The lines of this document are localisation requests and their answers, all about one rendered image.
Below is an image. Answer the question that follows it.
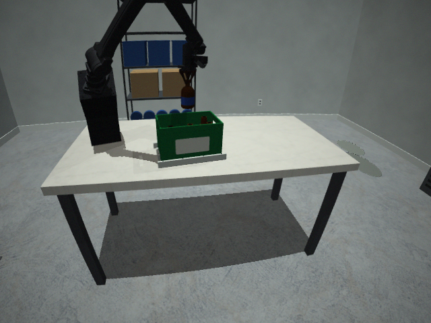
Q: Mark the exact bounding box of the green crate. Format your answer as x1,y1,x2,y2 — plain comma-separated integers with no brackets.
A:
156,111,224,161

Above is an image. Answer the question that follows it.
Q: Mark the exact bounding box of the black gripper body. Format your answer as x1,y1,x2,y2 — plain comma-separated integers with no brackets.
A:
178,55,198,71

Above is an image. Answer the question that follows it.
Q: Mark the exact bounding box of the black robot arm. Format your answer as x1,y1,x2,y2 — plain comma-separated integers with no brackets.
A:
83,0,208,96

